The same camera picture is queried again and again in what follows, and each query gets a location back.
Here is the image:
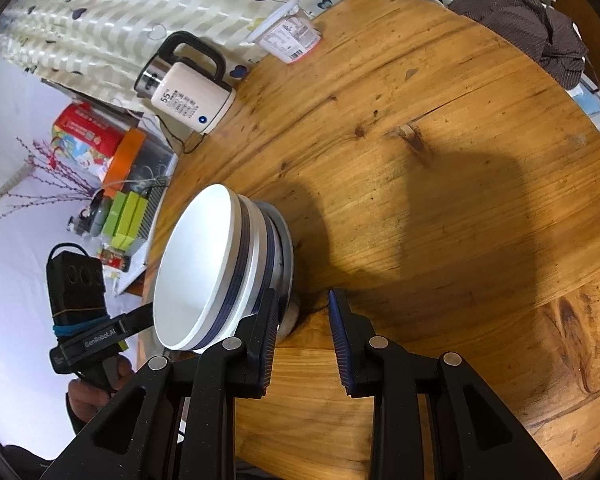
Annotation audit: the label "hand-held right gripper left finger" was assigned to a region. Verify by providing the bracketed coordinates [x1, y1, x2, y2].
[40, 287, 279, 480]

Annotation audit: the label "stainless steel bowl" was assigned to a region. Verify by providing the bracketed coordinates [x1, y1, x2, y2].
[255, 201, 302, 337]

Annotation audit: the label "white plastic tub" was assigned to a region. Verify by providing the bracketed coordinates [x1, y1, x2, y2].
[246, 0, 322, 65]

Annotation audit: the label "small toy figure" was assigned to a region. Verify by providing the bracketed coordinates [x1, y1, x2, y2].
[99, 246, 131, 272]

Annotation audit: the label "heart print curtain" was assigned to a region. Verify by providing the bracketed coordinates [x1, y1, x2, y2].
[0, 0, 556, 111]

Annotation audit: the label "white bowl with blue band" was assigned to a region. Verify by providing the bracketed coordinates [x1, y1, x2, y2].
[152, 184, 253, 352]
[200, 195, 283, 352]

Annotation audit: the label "dark glass jar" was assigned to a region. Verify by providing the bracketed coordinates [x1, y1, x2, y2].
[67, 212, 91, 236]

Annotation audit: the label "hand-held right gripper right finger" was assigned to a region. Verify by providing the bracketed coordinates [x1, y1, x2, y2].
[327, 287, 568, 480]

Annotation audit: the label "purple flower branches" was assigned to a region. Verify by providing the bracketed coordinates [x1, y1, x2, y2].
[0, 135, 106, 221]

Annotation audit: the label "black kettle cable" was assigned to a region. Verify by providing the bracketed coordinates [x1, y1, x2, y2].
[157, 115, 203, 156]

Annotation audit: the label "grey handheld device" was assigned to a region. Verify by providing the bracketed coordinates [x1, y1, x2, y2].
[87, 187, 113, 236]

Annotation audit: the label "green box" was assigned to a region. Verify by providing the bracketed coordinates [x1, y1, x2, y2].
[102, 192, 128, 238]
[112, 192, 151, 253]

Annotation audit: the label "grey striped box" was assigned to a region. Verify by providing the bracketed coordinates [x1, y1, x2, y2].
[130, 185, 166, 256]

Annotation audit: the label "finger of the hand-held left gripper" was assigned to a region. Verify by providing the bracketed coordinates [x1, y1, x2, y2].
[109, 301, 157, 337]

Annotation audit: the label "person's left hand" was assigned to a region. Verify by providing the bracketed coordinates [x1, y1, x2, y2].
[66, 352, 137, 438]

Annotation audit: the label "brown checked cloth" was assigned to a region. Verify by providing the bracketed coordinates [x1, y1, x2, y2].
[450, 0, 588, 91]

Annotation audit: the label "cream electric kettle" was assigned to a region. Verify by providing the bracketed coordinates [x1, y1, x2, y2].
[133, 30, 237, 135]

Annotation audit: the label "clear box with orange lid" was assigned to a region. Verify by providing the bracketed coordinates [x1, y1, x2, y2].
[102, 127, 178, 196]

